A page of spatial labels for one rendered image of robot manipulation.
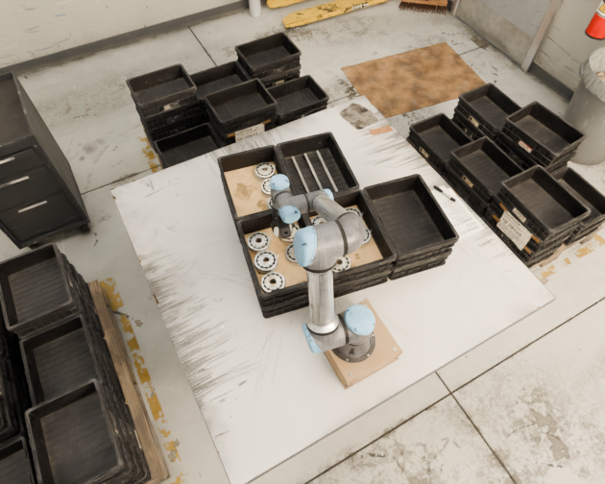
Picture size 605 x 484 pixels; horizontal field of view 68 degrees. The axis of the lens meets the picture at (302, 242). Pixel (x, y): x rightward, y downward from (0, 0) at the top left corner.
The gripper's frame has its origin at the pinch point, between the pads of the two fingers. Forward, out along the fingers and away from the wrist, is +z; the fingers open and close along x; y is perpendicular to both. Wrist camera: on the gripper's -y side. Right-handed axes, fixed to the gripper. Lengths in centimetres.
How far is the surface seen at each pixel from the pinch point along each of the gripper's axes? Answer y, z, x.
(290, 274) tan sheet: -19.3, 2.3, 0.7
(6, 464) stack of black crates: -56, 59, 142
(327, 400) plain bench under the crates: -72, 16, -3
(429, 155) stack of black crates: 79, 53, -116
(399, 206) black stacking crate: 6, 2, -58
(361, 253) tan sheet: -15.7, 2.3, -32.6
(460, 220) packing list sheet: -1, 15, -91
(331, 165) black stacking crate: 38, 2, -33
